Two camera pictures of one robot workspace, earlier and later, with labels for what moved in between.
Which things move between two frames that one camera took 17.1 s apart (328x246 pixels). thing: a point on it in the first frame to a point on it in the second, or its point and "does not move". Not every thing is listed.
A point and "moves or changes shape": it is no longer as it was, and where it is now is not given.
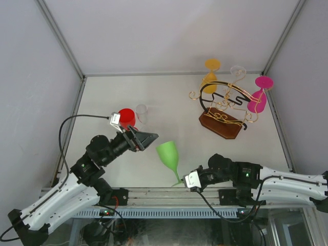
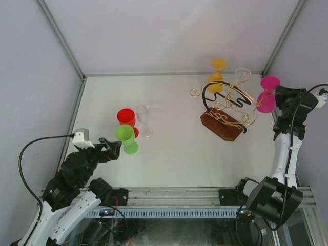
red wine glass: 127,118 does not move
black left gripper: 138,141 to 112,153
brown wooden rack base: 221,123 does not move
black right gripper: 202,186 to 282,92
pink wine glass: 258,101 to 266,99
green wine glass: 168,151 moves or changes shape
